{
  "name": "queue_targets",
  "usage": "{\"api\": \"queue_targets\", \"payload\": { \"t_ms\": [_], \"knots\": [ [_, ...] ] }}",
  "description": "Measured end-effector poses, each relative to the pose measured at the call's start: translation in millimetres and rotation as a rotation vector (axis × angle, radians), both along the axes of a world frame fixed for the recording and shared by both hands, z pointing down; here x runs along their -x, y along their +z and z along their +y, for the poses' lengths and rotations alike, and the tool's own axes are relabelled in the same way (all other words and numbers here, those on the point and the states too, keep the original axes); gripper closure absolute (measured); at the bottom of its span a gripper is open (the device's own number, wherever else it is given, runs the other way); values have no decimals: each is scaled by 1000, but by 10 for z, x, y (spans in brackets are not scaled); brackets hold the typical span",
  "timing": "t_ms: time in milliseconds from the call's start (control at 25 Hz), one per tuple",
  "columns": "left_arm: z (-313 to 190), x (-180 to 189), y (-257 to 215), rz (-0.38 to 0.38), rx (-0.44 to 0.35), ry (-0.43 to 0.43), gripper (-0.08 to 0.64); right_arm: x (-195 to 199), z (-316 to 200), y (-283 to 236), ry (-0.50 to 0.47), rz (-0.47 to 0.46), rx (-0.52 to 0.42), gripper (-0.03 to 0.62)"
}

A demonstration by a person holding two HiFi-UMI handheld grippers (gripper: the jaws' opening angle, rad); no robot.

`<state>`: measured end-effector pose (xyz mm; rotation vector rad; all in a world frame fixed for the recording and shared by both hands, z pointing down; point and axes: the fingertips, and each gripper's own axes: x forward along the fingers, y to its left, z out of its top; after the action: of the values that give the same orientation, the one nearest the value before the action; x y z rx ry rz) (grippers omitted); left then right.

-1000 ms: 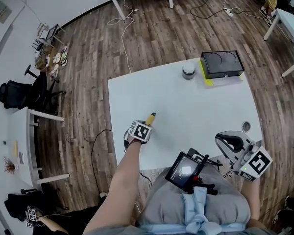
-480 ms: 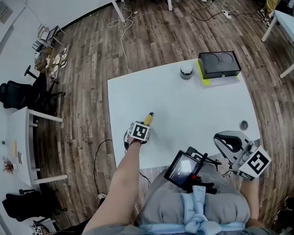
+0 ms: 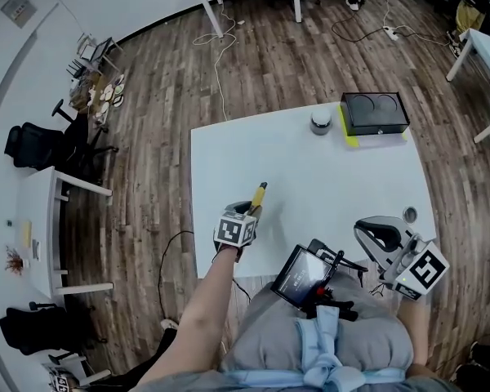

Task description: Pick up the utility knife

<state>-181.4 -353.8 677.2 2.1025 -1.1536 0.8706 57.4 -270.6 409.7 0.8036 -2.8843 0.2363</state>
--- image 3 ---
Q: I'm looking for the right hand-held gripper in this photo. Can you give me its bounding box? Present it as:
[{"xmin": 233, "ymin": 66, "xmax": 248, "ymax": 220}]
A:
[{"xmin": 353, "ymin": 215, "xmax": 451, "ymax": 302}]

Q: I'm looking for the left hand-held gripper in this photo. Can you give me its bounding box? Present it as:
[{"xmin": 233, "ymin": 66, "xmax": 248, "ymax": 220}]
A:
[{"xmin": 213, "ymin": 199, "xmax": 265, "ymax": 248}]

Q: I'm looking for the yellow utility knife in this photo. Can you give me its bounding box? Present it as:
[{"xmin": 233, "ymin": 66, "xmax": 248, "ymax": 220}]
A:
[{"xmin": 247, "ymin": 181, "xmax": 269, "ymax": 217}]

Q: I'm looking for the person's right forearm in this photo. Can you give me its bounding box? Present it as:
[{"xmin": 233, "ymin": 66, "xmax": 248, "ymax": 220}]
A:
[{"xmin": 395, "ymin": 294, "xmax": 433, "ymax": 370}]

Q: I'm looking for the person's left forearm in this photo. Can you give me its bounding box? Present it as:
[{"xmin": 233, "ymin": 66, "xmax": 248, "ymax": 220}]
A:
[{"xmin": 135, "ymin": 249, "xmax": 246, "ymax": 388}]

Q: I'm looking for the black chest-mounted screen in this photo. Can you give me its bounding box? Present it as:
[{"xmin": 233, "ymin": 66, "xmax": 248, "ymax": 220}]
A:
[{"xmin": 269, "ymin": 243, "xmax": 338, "ymax": 312}]

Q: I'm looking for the grey cylindrical jar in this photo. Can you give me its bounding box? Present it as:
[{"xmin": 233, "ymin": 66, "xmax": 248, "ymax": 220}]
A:
[{"xmin": 310, "ymin": 110, "xmax": 333, "ymax": 136}]

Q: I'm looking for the yellow-green tray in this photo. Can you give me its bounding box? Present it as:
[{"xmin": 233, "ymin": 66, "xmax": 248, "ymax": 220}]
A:
[{"xmin": 336, "ymin": 105, "xmax": 409, "ymax": 149}]

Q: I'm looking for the light blue tied cloth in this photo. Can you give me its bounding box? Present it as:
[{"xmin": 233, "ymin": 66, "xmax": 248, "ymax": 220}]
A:
[{"xmin": 226, "ymin": 305, "xmax": 409, "ymax": 392}]

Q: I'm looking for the person's grey shirt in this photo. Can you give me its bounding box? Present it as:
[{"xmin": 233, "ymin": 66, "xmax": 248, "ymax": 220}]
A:
[{"xmin": 131, "ymin": 270, "xmax": 462, "ymax": 392}]

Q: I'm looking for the black metal box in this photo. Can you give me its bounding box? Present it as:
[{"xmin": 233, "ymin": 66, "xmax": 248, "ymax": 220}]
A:
[{"xmin": 340, "ymin": 91, "xmax": 411, "ymax": 137}]

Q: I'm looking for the person's black trouser leg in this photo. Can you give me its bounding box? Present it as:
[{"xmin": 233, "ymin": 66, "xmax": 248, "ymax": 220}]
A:
[{"xmin": 104, "ymin": 326, "xmax": 180, "ymax": 389}]

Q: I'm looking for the pile of round plates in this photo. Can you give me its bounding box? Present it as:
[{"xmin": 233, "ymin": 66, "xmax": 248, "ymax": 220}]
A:
[{"xmin": 86, "ymin": 73, "xmax": 127, "ymax": 118}]

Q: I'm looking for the white desk with shelf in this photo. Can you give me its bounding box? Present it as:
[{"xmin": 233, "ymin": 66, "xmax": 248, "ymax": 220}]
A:
[{"xmin": 15, "ymin": 165, "xmax": 115, "ymax": 298}]

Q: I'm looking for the black office chair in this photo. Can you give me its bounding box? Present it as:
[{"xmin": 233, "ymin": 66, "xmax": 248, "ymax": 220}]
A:
[
  {"xmin": 3, "ymin": 98, "xmax": 120, "ymax": 187},
  {"xmin": 0, "ymin": 300, "xmax": 108, "ymax": 358}
]

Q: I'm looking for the small black monitor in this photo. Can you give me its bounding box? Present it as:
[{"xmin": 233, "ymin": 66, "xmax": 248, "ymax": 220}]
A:
[{"xmin": 78, "ymin": 36, "xmax": 114, "ymax": 64}]

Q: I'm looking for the dried red plant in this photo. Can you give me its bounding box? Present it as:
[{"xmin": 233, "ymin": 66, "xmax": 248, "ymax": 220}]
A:
[{"xmin": 3, "ymin": 245, "xmax": 25, "ymax": 277}]

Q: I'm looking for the spare gripper body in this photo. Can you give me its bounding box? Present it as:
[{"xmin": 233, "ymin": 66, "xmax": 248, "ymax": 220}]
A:
[{"xmin": 44, "ymin": 364, "xmax": 72, "ymax": 392}]

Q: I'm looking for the black chest mount rig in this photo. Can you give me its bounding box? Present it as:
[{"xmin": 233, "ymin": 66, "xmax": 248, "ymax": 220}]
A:
[{"xmin": 304, "ymin": 238, "xmax": 369, "ymax": 323}]

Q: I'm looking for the black cable under table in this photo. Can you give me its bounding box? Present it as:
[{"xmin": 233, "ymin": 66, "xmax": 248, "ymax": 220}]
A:
[{"xmin": 157, "ymin": 229, "xmax": 195, "ymax": 322}]

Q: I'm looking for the white floor cable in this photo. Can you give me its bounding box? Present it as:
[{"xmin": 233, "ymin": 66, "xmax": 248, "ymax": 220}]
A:
[{"xmin": 192, "ymin": 1, "xmax": 247, "ymax": 123}]

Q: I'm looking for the black floor cable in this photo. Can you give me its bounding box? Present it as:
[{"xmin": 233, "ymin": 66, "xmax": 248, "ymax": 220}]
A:
[{"xmin": 330, "ymin": 12, "xmax": 452, "ymax": 48}]

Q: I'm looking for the grey wall sign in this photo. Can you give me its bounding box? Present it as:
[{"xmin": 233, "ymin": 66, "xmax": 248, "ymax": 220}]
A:
[{"xmin": 0, "ymin": 0, "xmax": 39, "ymax": 29}]

